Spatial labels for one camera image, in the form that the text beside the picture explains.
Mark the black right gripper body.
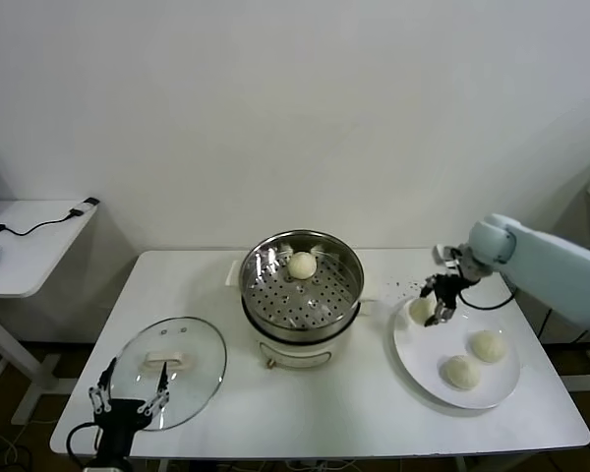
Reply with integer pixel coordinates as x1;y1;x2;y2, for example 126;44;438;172
426;272;467;310

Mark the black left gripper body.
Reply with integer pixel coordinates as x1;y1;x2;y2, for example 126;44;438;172
93;398;151;472

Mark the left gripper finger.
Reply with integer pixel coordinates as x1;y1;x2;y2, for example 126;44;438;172
136;361;171;417
88;357;118;414

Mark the white steamed baozi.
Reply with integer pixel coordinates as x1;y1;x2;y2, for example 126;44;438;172
409;296;439;325
469;329;507;365
287;251;319;280
440;354;482;393

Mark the glass pot lid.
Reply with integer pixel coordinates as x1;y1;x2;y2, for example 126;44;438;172
108;316;228;433

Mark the stainless steel steamer basket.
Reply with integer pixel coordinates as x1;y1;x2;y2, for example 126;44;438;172
227;229;381;341

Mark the white round plate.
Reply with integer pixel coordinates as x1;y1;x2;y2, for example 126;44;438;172
391;293;521;410

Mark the white electric cooker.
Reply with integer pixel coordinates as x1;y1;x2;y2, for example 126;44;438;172
225;260;381;371

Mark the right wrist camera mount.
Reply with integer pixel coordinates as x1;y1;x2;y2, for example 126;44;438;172
433;244;462;270

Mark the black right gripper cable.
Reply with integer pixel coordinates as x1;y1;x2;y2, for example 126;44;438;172
459;283;518;312

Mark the black cable with plug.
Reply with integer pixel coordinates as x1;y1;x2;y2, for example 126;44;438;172
0;208;86;237

